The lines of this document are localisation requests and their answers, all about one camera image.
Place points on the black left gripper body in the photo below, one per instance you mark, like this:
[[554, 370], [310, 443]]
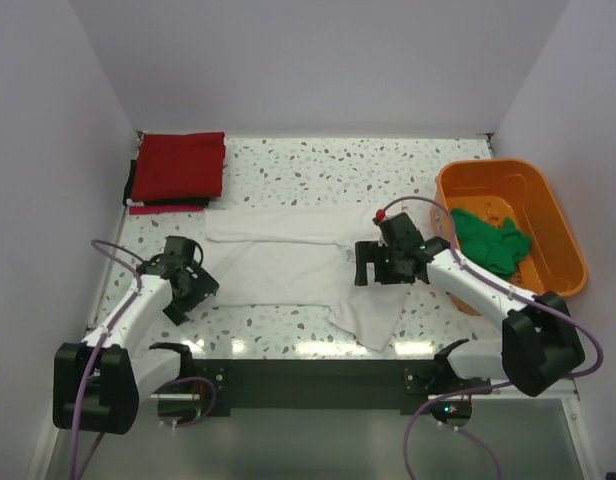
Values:
[[184, 297]]

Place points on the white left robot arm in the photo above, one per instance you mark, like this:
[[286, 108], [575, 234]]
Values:
[[100, 381]]

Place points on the white t shirt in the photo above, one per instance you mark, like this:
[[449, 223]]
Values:
[[294, 256]]

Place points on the green t shirt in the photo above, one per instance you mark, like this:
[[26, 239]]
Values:
[[498, 249]]

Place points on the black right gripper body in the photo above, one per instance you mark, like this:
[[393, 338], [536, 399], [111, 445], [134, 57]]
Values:
[[400, 276]]

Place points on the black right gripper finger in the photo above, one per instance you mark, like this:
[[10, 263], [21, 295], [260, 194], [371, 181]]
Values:
[[365, 255], [383, 265]]

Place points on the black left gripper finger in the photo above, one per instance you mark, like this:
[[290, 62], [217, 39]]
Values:
[[202, 286], [177, 314]]

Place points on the orange plastic basket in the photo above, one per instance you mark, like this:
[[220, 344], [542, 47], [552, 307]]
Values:
[[495, 190]]

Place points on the aluminium frame rail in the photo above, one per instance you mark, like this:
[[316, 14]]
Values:
[[565, 394]]

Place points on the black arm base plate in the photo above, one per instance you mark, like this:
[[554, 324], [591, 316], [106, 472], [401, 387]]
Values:
[[401, 385]]

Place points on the pink folded t shirt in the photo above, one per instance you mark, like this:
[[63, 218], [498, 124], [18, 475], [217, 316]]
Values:
[[163, 209]]

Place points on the black folded t shirt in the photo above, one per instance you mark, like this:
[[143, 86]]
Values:
[[145, 187]]

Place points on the red folded t shirt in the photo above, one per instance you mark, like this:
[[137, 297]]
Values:
[[199, 155]]

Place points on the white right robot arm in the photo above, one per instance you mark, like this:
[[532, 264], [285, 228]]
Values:
[[538, 345]]

